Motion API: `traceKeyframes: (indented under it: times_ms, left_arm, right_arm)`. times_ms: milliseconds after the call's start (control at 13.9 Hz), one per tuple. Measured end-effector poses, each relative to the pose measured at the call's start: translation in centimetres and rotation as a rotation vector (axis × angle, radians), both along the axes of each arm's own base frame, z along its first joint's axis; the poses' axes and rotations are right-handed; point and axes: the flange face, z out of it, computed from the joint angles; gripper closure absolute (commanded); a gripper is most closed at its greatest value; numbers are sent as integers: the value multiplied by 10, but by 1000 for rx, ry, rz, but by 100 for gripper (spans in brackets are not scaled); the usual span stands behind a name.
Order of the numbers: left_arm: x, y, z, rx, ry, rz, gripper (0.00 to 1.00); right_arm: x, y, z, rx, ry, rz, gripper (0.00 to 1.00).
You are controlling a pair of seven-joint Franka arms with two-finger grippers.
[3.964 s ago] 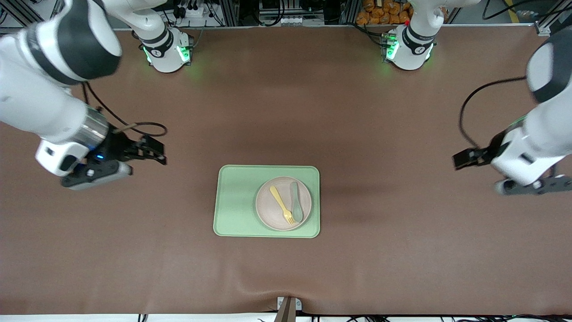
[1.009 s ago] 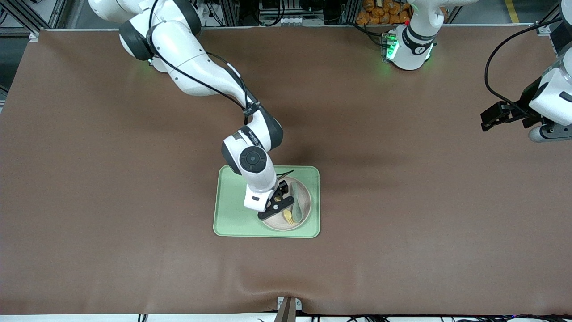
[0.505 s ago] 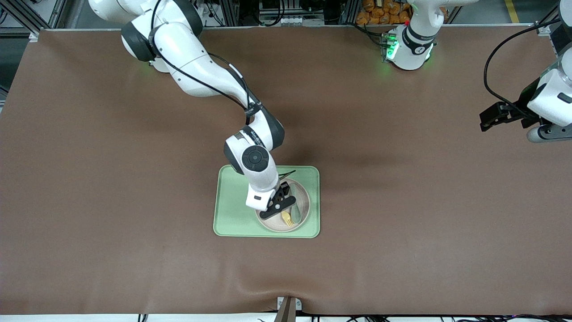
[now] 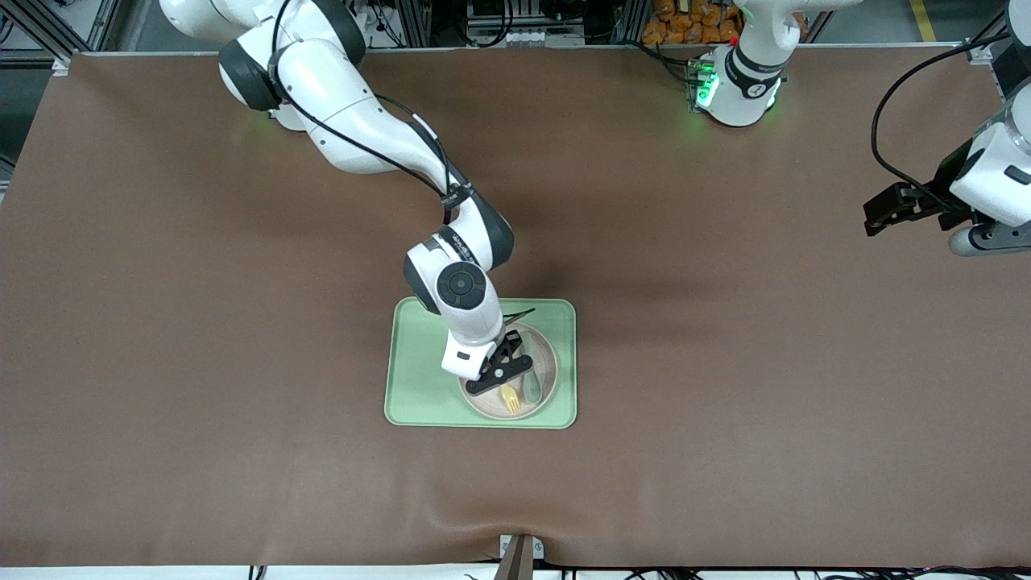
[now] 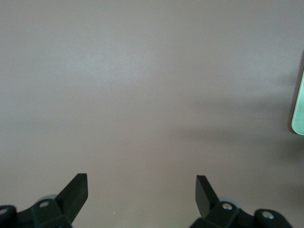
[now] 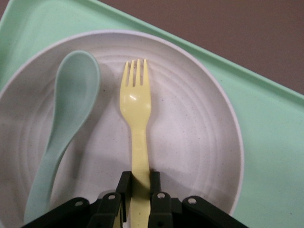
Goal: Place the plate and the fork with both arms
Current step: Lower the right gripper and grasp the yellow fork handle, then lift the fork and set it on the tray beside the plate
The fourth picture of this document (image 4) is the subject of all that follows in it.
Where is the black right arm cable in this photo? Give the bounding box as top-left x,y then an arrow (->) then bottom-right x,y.
270,0 -> 476,226

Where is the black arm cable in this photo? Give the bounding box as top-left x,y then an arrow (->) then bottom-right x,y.
270,0 -> 476,226
872,31 -> 1014,202

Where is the metal bracket with wooden post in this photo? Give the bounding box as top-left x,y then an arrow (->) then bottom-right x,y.
499,534 -> 544,580

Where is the light green rectangular tray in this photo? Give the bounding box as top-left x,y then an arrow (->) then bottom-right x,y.
384,297 -> 578,429

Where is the brown table cover mat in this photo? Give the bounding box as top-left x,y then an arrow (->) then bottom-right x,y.
0,47 -> 1031,569

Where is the white power strip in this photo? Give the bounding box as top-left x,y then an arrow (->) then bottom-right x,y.
470,30 -> 542,47

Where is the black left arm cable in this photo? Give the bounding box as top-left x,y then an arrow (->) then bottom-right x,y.
872,31 -> 1014,202

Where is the round beige plate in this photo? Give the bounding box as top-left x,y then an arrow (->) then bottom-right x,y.
457,322 -> 558,421

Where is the orange packaged goods pile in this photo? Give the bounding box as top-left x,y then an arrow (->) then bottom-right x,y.
642,0 -> 743,46

